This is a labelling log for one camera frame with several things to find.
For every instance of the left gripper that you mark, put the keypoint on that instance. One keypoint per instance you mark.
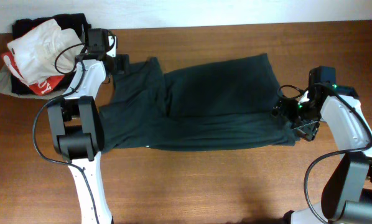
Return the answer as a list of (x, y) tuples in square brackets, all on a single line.
[(124, 63)]

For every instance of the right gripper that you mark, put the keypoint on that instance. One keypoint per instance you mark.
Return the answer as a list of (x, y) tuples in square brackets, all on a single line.
[(308, 130)]

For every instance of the dark teal t-shirt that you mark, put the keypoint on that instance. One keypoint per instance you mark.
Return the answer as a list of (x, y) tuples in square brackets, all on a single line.
[(215, 106)]

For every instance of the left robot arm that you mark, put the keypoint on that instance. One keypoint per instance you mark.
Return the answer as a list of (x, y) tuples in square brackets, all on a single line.
[(77, 131)]

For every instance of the grey folded shirt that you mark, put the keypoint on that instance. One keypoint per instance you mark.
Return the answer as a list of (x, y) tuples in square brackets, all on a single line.
[(5, 87)]

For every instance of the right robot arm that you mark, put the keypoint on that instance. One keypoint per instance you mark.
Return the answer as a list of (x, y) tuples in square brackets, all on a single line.
[(347, 195)]

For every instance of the red and white folded shirt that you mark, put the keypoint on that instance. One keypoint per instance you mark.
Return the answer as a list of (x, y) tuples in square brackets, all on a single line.
[(43, 87)]

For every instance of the black folded shirt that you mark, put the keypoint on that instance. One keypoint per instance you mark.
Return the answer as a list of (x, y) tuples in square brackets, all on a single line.
[(77, 22)]

